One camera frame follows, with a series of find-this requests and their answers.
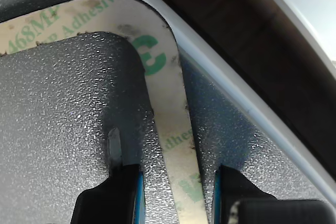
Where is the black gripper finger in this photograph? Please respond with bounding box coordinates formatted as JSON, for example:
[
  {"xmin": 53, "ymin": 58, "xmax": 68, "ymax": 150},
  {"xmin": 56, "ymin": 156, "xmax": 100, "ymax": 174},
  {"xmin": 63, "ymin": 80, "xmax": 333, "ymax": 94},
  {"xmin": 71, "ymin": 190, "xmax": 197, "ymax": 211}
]
[
  {"xmin": 211, "ymin": 165, "xmax": 336, "ymax": 224},
  {"xmin": 72, "ymin": 127, "xmax": 146, "ymax": 224}
]

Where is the rectangular frame with adhesive liner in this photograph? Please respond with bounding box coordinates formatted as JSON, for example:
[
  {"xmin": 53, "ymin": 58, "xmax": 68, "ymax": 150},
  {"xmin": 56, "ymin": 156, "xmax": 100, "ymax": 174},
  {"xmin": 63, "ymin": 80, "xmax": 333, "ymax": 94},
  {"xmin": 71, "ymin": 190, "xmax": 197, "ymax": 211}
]
[{"xmin": 0, "ymin": 0, "xmax": 211, "ymax": 224}]

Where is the dark grey textured tray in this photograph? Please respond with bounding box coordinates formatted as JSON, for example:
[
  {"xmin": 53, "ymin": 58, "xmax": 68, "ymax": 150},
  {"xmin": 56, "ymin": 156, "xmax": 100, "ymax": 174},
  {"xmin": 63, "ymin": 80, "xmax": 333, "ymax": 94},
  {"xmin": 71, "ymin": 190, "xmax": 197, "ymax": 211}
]
[{"xmin": 0, "ymin": 0, "xmax": 329, "ymax": 224}]

